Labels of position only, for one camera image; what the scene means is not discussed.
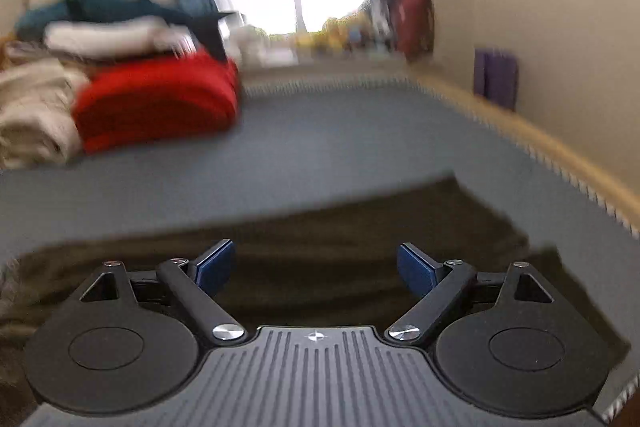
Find white plush toy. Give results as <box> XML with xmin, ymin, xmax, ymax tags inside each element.
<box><xmin>232</xmin><ymin>26</ymin><xmax>271</xmax><ymax>68</ymax></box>

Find grey quilted mattress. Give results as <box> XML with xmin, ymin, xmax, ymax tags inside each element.
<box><xmin>0</xmin><ymin>77</ymin><xmax>640</xmax><ymax>427</ymax></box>

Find red folded quilt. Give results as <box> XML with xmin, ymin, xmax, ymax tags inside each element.
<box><xmin>72</xmin><ymin>47</ymin><xmax>242</xmax><ymax>154</ymax></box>

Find wooden bed frame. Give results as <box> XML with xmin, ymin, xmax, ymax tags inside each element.
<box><xmin>415</xmin><ymin>72</ymin><xmax>640</xmax><ymax>230</ymax></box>

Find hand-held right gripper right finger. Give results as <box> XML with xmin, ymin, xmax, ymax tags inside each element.
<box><xmin>385</xmin><ymin>243</ymin><xmax>557</xmax><ymax>348</ymax></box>

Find white folded blanket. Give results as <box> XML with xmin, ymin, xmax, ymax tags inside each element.
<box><xmin>42</xmin><ymin>18</ymin><xmax>193</xmax><ymax>58</ymax></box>

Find dark red cushion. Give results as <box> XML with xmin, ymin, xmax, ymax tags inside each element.
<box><xmin>392</xmin><ymin>0</ymin><xmax>433</xmax><ymax>60</ymax></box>

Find cream fleece blanket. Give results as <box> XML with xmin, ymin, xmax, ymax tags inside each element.
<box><xmin>0</xmin><ymin>57</ymin><xmax>91</xmax><ymax>170</ymax></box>

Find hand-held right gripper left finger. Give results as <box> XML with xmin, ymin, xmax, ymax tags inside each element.
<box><xmin>77</xmin><ymin>239</ymin><xmax>247</xmax><ymax>348</ymax></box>

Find purple folded mat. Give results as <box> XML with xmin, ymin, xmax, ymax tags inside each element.
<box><xmin>474</xmin><ymin>48</ymin><xmax>518</xmax><ymax>112</ymax></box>

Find blue shark plush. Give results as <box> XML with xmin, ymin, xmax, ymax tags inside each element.
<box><xmin>15</xmin><ymin>0</ymin><xmax>233</xmax><ymax>60</ymax></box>

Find brown corduroy pants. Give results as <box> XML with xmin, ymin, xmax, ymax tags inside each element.
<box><xmin>0</xmin><ymin>174</ymin><xmax>631</xmax><ymax>413</ymax></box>

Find yellow bear plush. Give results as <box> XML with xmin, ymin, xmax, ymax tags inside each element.
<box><xmin>320</xmin><ymin>14</ymin><xmax>371</xmax><ymax>50</ymax></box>

